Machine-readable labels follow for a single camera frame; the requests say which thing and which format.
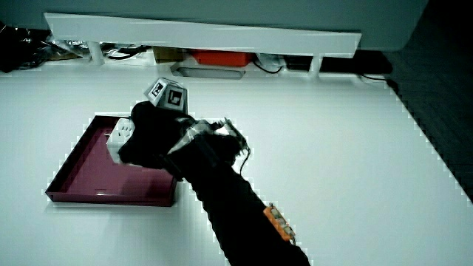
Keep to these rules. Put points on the grey power strip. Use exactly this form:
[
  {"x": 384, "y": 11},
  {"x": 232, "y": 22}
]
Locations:
[{"x": 210, "y": 72}]

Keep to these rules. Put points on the orange sensor module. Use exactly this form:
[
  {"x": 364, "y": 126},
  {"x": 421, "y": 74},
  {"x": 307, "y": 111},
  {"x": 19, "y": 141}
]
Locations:
[{"x": 279, "y": 222}]

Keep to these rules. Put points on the black plastic bag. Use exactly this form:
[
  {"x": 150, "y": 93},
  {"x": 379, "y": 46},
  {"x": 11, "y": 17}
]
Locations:
[{"x": 18, "y": 46}]

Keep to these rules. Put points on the orange box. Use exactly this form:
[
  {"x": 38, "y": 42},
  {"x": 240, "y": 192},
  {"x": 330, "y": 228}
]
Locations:
[{"x": 221, "y": 58}]

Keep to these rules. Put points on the brown box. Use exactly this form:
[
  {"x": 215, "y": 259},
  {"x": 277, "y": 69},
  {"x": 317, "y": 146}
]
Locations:
[{"x": 168, "y": 54}]

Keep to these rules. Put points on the person's right hand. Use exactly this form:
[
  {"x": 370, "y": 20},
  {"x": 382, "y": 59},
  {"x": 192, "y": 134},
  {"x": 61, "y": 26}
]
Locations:
[{"x": 155, "y": 136}]

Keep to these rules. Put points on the maroon tray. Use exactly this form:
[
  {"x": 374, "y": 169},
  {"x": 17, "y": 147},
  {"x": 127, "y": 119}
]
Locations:
[{"x": 96, "y": 175}]

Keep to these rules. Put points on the person's right forearm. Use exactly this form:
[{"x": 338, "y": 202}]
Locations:
[{"x": 236, "y": 210}]

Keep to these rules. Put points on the white socket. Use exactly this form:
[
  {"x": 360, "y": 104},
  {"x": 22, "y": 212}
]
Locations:
[{"x": 123, "y": 133}]

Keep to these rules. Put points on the white shelf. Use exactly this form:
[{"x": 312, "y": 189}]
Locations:
[{"x": 203, "y": 35}]

